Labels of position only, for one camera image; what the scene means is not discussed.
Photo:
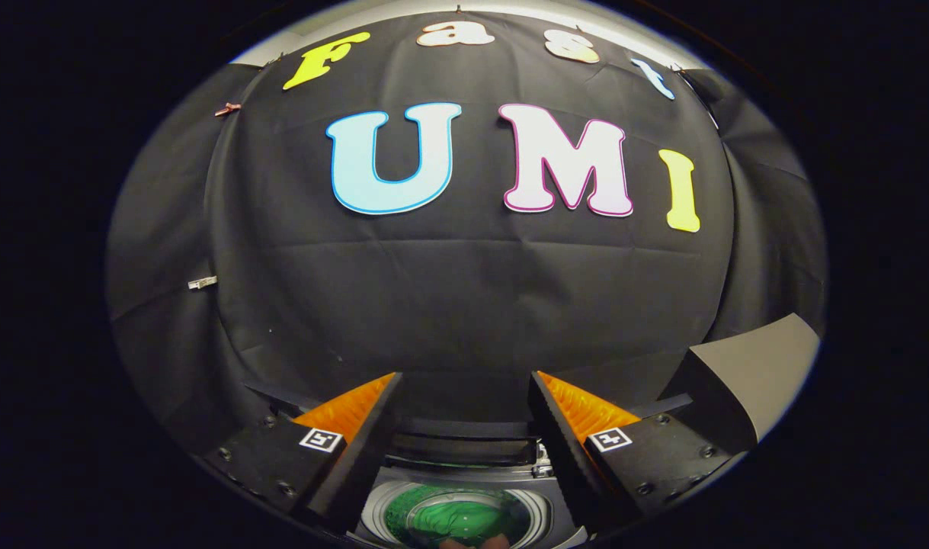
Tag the green button shirt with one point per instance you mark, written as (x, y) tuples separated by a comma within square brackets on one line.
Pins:
[(449, 518)]

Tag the black backdrop cloth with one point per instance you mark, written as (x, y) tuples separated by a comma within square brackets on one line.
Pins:
[(449, 290)]

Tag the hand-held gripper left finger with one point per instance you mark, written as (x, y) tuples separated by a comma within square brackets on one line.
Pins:
[(369, 457)]

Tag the pink cloth clip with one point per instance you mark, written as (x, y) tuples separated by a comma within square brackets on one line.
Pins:
[(226, 109)]

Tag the silver cloth clip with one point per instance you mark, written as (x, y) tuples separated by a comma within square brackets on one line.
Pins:
[(202, 283)]

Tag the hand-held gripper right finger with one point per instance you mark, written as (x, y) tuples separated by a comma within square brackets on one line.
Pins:
[(559, 450)]

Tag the grey top-load washing machine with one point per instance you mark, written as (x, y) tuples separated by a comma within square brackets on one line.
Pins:
[(464, 446)]

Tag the grey cabinet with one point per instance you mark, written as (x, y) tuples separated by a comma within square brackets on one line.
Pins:
[(761, 374)]

